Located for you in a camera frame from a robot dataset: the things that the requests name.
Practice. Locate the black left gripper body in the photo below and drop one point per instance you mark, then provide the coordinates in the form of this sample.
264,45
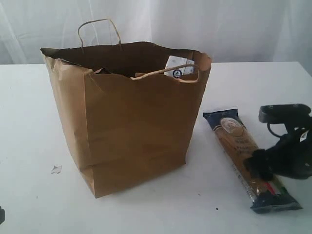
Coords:
2,214

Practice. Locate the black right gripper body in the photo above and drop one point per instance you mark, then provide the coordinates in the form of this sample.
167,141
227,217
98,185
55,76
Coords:
292,124

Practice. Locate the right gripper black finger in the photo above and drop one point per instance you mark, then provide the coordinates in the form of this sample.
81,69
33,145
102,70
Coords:
261,164

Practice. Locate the small white milk carton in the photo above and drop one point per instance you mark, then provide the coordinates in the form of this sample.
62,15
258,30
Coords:
179,66

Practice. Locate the brown paper shopping bag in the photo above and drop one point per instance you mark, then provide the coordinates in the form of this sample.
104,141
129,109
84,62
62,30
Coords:
129,127

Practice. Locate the brown pouch with orange label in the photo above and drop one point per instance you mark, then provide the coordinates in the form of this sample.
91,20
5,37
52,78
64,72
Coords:
103,71

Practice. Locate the torn clear plastic scrap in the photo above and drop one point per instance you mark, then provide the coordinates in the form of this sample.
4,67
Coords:
56,170

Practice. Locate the white backdrop curtain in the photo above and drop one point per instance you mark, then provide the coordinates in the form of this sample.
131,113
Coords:
227,30

